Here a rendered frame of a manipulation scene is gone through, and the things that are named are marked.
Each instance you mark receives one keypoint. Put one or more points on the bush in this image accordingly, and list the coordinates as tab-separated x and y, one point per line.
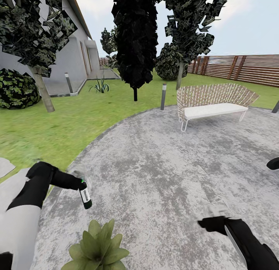
164	64
110	61
114	64
17	91
104	86

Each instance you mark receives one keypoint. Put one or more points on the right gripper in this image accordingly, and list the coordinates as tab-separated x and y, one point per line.
211	224

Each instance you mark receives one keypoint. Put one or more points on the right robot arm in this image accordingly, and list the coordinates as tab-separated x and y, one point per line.
255	256

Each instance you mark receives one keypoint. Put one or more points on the pot plant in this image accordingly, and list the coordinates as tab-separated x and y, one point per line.
97	250

